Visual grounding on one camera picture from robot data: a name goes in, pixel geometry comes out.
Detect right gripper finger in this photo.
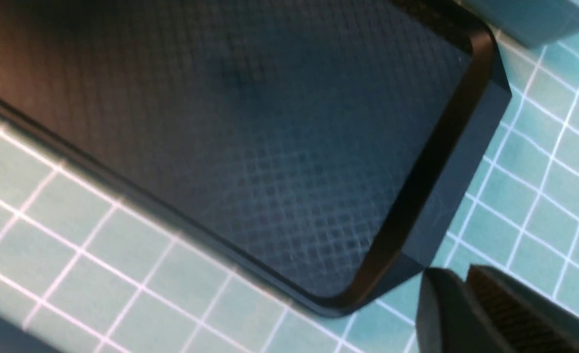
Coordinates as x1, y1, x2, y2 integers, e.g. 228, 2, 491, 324
416, 264, 579, 353

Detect black serving tray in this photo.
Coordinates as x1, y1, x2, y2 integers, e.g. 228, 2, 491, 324
0, 0, 511, 317

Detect blue-grey chopstick bin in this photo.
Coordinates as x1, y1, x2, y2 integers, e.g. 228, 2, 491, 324
462, 0, 579, 48

